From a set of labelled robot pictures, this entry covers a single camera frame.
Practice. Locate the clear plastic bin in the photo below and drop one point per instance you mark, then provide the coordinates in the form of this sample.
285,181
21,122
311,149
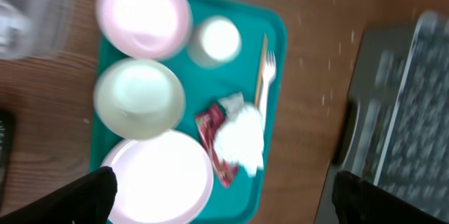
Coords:
34,28

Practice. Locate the red snack wrapper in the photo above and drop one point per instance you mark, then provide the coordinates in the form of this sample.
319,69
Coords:
208,123

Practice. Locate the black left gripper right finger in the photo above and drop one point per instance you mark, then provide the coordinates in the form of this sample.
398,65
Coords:
359,202

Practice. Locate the grey dishwasher rack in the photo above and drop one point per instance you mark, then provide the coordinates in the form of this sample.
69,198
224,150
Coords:
395,131

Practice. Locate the pink bowl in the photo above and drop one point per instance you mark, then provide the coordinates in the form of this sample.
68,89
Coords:
147,29

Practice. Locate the white plastic fork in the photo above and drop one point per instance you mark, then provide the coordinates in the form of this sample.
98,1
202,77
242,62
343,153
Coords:
268,75

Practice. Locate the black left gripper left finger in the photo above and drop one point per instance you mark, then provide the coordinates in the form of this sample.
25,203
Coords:
88,199

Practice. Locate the wooden chopstick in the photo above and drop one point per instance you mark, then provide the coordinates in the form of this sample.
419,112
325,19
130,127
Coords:
260,70

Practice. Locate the teal plastic tray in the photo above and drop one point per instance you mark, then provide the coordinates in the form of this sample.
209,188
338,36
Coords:
203,86

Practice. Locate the large white plate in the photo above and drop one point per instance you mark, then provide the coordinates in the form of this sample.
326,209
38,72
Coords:
166,179

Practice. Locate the green-white bowl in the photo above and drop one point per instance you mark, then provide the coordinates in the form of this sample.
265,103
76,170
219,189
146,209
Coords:
139,99

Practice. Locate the black waste tray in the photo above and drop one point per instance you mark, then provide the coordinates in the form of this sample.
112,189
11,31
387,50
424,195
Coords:
7,136

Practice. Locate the white paper cup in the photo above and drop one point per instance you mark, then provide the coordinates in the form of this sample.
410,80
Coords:
215,42

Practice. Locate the white napkin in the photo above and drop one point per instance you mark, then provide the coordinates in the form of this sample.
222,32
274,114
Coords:
240,139

